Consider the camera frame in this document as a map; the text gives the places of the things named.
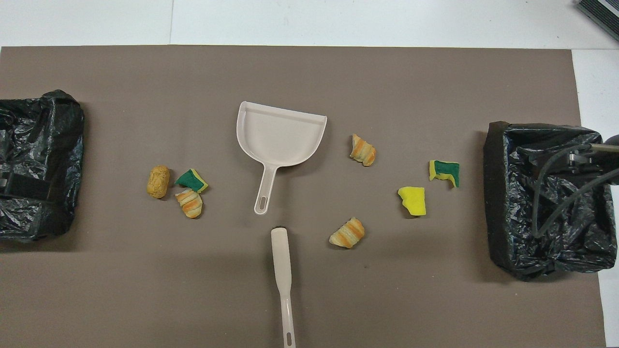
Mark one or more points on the striped croissant piece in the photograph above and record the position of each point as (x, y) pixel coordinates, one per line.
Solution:
(348, 233)
(362, 152)
(190, 203)

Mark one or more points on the beige brush with black bristles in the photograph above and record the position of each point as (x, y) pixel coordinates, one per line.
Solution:
(280, 256)

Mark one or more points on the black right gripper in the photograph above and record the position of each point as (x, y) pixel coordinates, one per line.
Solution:
(556, 162)

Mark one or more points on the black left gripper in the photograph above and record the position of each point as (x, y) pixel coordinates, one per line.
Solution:
(26, 187)

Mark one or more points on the dark ribbed device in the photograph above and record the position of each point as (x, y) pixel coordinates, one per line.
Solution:
(604, 12)

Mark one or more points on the black bag lined bin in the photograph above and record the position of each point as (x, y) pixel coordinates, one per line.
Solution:
(498, 203)
(48, 135)

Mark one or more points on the brown table mat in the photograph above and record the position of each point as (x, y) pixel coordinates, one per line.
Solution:
(338, 77)

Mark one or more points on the beige plastic dustpan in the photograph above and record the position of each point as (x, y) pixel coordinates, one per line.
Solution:
(278, 137)

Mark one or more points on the small green yellow sponge piece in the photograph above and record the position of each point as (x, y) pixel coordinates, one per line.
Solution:
(189, 180)

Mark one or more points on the notched green yellow sponge piece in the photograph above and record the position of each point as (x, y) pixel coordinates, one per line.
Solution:
(447, 168)

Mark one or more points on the brown bread roll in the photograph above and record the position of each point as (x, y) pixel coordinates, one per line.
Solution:
(158, 181)

